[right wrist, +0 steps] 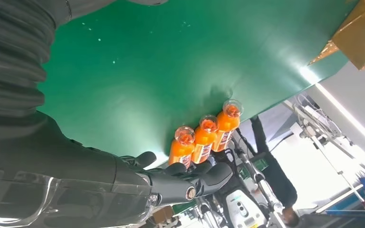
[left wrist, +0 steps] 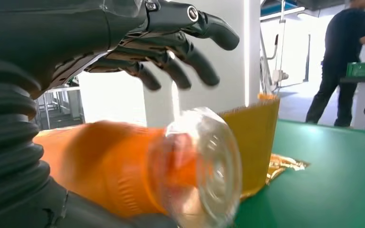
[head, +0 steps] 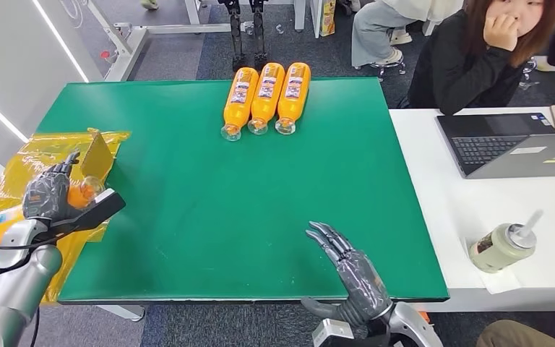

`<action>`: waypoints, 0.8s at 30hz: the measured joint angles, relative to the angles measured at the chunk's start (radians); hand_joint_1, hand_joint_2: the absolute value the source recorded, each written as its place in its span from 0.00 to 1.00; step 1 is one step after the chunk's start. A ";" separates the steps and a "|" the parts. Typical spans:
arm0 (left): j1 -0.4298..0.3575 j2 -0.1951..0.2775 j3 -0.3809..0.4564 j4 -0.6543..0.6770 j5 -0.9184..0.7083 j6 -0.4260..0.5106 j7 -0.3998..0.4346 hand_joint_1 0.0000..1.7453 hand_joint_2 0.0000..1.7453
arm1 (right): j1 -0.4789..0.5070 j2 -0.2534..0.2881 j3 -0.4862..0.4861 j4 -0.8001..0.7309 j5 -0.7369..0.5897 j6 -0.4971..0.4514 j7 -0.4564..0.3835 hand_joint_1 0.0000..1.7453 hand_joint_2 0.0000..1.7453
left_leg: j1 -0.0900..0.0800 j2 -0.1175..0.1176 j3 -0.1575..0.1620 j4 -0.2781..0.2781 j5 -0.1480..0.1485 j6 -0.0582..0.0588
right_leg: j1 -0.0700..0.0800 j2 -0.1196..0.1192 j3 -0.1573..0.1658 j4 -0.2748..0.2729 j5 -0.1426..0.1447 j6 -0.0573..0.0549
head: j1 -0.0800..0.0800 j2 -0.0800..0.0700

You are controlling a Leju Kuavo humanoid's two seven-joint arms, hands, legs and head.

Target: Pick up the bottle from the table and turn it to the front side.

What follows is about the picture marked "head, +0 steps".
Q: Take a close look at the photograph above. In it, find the yellow printed bag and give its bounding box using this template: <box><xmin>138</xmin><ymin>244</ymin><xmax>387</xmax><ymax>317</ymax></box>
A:
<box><xmin>319</xmin><ymin>0</ymin><xmax>337</xmax><ymax>38</ymax></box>

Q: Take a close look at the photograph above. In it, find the person's hand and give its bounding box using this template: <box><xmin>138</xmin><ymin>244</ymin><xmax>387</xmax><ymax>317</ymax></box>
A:
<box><xmin>483</xmin><ymin>12</ymin><xmax>520</xmax><ymax>53</ymax></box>

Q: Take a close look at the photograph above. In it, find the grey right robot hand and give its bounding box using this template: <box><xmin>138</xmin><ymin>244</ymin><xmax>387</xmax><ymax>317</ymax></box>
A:
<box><xmin>300</xmin><ymin>220</ymin><xmax>395</xmax><ymax>329</ymax></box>

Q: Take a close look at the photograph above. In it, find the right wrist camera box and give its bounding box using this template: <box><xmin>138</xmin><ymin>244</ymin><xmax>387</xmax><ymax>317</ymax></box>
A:
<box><xmin>311</xmin><ymin>317</ymin><xmax>356</xmax><ymax>347</ymax></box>

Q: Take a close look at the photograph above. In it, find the yellow taped cardboard box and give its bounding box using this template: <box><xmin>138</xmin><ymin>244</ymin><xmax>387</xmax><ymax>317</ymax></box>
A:
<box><xmin>0</xmin><ymin>127</ymin><xmax>132</xmax><ymax>305</ymax></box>

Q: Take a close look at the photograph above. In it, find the grey laptop with black keyboard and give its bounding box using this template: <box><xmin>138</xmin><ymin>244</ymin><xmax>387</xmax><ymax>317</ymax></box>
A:
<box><xmin>436</xmin><ymin>111</ymin><xmax>555</xmax><ymax>180</ymax></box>

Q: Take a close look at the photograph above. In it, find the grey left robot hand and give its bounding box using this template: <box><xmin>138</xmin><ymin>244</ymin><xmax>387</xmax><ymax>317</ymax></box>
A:
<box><xmin>22</xmin><ymin>150</ymin><xmax>83</xmax><ymax>224</ymax></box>

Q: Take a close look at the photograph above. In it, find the seated person in background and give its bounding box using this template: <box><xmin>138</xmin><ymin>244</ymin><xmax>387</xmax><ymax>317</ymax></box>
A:
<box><xmin>350</xmin><ymin>0</ymin><xmax>465</xmax><ymax>69</ymax></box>

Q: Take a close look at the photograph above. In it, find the orange bottle with clear cap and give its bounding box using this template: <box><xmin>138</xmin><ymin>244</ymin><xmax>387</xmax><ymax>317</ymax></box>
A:
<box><xmin>247</xmin><ymin>62</ymin><xmax>286</xmax><ymax>136</ymax></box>
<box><xmin>0</xmin><ymin>175</ymin><xmax>107</xmax><ymax>254</ymax></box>
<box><xmin>274</xmin><ymin>61</ymin><xmax>312</xmax><ymax>136</ymax></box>
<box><xmin>220</xmin><ymin>66</ymin><xmax>259</xmax><ymax>142</ymax></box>

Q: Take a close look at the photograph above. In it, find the pale drink cup with straw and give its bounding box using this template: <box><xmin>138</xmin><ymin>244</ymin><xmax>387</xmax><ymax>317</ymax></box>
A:
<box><xmin>468</xmin><ymin>210</ymin><xmax>545</xmax><ymax>275</ymax></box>

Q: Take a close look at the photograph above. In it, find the person's knee in brown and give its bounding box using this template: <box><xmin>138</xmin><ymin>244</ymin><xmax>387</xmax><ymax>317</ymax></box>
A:
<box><xmin>476</xmin><ymin>319</ymin><xmax>555</xmax><ymax>347</ymax></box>

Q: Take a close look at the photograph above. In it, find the seated person at desk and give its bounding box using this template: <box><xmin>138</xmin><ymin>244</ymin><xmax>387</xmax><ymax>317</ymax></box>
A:
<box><xmin>396</xmin><ymin>0</ymin><xmax>555</xmax><ymax>116</ymax></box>

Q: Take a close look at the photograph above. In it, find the black robot leg stand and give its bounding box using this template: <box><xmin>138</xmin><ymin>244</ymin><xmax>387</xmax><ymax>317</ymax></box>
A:
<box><xmin>217</xmin><ymin>0</ymin><xmax>270</xmax><ymax>72</ymax></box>

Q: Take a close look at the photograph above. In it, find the chair base with castors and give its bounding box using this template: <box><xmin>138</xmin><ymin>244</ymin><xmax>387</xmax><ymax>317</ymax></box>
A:
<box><xmin>353</xmin><ymin>58</ymin><xmax>407</xmax><ymax>81</ymax></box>
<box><xmin>518</xmin><ymin>56</ymin><xmax>542</xmax><ymax>91</ymax></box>

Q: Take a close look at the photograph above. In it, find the white paper napkin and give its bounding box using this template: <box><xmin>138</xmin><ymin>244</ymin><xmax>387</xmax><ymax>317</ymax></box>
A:
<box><xmin>462</xmin><ymin>236</ymin><xmax>522</xmax><ymax>296</ymax></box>

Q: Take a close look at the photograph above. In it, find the green table mat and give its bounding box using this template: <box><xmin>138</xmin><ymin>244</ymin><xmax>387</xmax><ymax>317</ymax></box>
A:
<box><xmin>35</xmin><ymin>77</ymin><xmax>450</xmax><ymax>304</ymax></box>

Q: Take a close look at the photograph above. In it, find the white metal frame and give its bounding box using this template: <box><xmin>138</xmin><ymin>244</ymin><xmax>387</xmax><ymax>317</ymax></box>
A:
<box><xmin>84</xmin><ymin>0</ymin><xmax>247</xmax><ymax>82</ymax></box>

